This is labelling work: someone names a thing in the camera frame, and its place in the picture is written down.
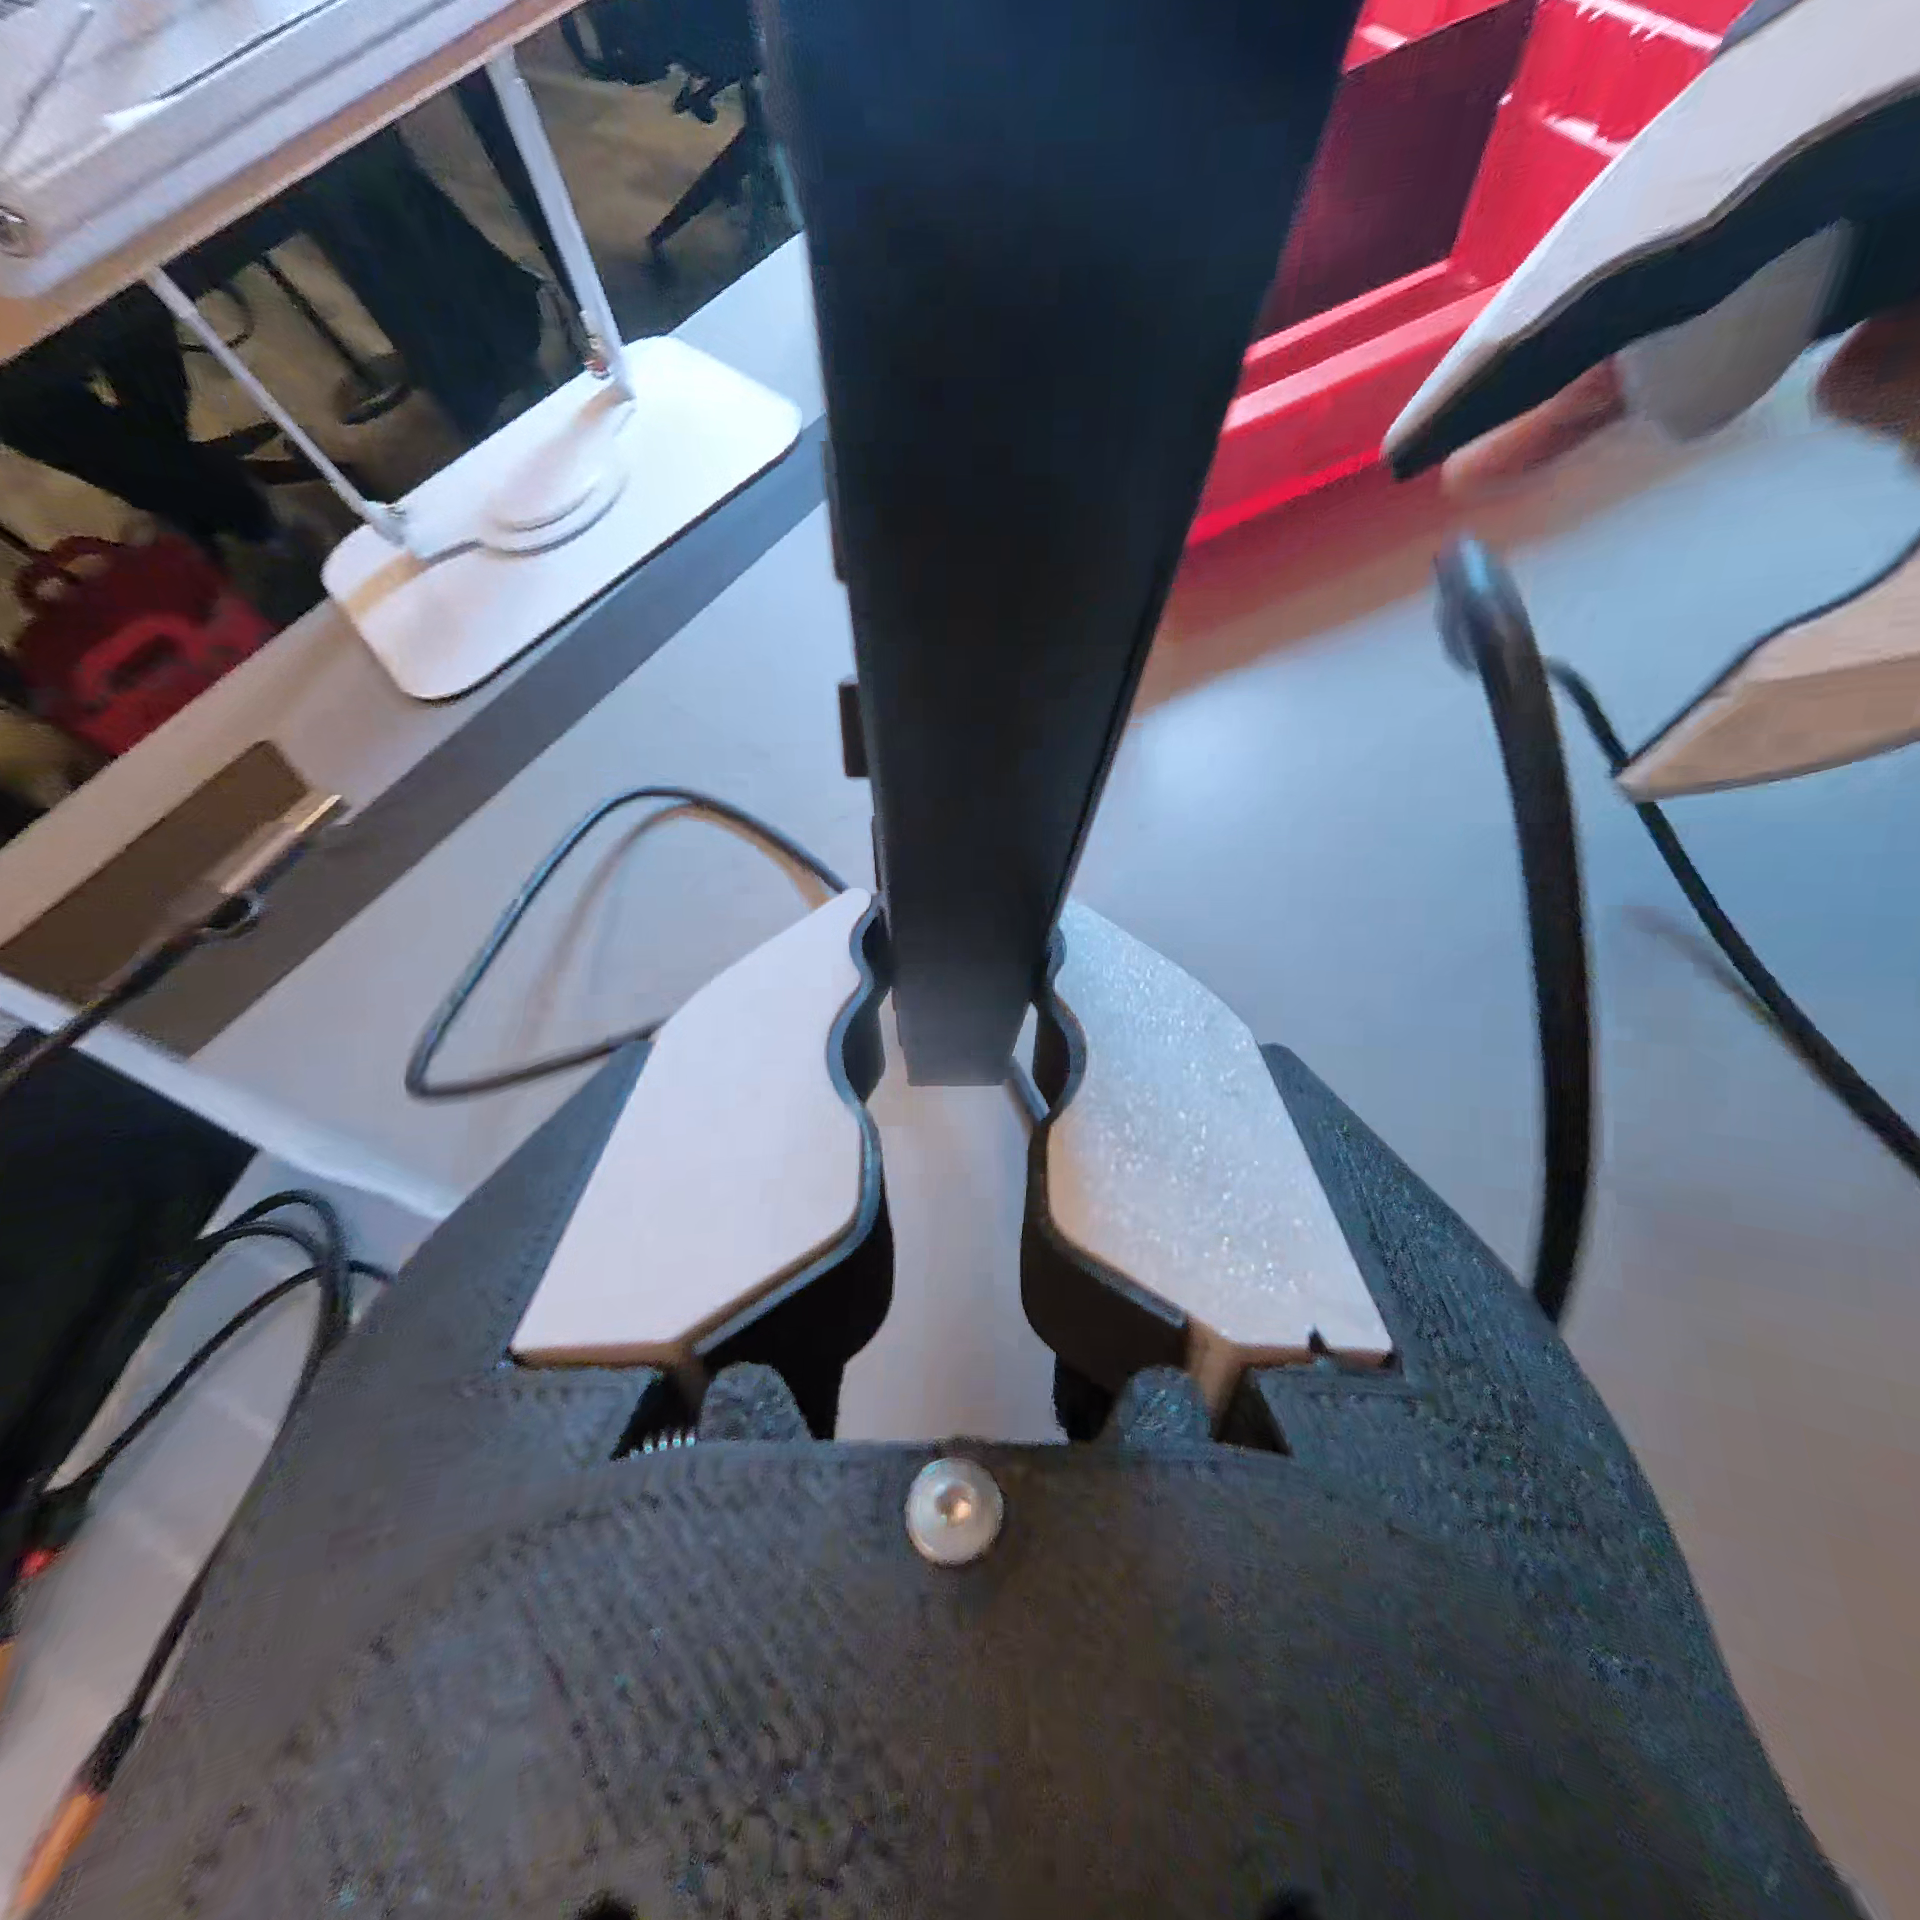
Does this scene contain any red plastic object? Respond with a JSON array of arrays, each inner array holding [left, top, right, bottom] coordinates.
[[17, 532, 278, 752]]

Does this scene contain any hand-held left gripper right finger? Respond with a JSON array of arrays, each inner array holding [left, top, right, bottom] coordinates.
[[1021, 901, 1402, 1379]]

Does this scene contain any red plastic bin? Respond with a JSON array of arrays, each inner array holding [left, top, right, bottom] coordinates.
[[1184, 0, 1818, 548]]

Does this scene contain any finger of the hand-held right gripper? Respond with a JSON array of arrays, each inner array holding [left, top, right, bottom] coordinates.
[[1380, 0, 1920, 483], [1612, 577, 1920, 805]]

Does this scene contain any black cable silver plug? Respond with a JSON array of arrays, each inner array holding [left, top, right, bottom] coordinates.
[[0, 792, 350, 1089]]

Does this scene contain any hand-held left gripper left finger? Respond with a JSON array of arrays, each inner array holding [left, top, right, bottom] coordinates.
[[507, 888, 893, 1373]]

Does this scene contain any black usb hub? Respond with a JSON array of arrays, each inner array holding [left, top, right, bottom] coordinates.
[[757, 0, 1368, 1089]]

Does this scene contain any black cable orange plug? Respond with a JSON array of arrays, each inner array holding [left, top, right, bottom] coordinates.
[[0, 1192, 355, 1920]]

